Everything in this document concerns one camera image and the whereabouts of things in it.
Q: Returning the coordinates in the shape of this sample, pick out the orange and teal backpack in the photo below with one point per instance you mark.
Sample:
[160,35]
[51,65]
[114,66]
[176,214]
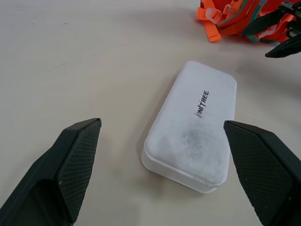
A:
[235,23]

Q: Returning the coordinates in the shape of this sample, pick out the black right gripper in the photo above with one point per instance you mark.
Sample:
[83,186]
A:
[292,7]

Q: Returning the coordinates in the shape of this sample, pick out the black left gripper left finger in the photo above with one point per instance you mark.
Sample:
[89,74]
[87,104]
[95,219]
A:
[70,169]

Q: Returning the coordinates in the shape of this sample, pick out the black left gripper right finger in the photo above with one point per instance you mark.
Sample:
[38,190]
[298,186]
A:
[263,169]

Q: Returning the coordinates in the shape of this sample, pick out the white rectangular case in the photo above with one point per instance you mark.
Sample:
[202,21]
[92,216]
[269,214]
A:
[188,131]

